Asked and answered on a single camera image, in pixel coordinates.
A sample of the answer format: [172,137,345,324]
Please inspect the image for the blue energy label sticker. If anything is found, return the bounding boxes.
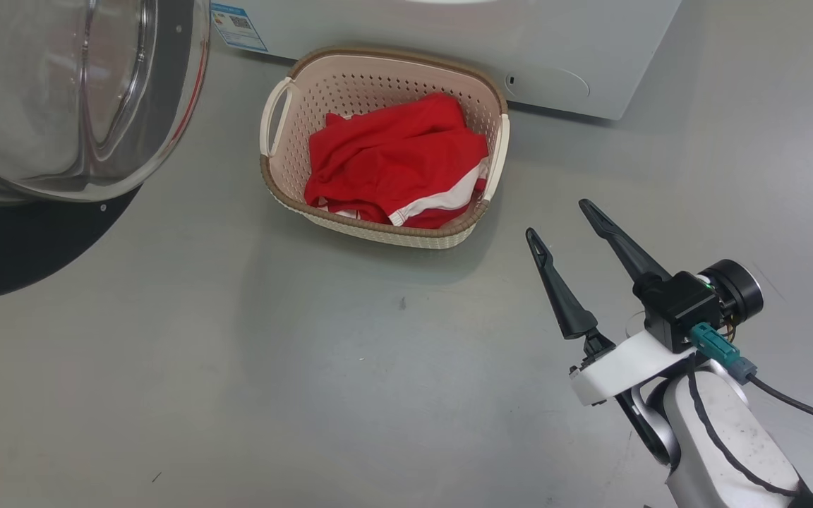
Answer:
[210,2,269,54]

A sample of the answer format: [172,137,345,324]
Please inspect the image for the round drain filter cover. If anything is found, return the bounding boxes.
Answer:
[504,67,590,101]

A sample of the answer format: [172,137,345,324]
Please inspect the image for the round black glass washer door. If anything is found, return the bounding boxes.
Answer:
[0,0,211,306]

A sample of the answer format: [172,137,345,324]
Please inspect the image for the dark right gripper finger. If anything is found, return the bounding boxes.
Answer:
[579,199,672,286]
[525,227,599,341]

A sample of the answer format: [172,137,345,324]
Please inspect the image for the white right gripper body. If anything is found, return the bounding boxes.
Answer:
[569,328,714,406]

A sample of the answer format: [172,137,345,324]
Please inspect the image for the right camera cable teal connector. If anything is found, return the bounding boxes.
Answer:
[689,322,813,431]

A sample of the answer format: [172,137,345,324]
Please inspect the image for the red garment white cuff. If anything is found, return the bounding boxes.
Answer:
[304,92,490,229]

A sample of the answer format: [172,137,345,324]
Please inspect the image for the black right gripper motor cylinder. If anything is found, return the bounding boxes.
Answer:
[699,259,764,327]

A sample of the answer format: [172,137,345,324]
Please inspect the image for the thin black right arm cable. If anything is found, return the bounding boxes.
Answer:
[685,353,802,498]

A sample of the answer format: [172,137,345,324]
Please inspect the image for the cream perforated laundry basket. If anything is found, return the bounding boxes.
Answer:
[259,47,511,250]

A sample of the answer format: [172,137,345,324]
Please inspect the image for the red garment curved white stripes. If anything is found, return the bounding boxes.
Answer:
[310,196,383,222]

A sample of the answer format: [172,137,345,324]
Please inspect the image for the white front-load washing machine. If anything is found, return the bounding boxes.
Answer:
[234,0,682,121]

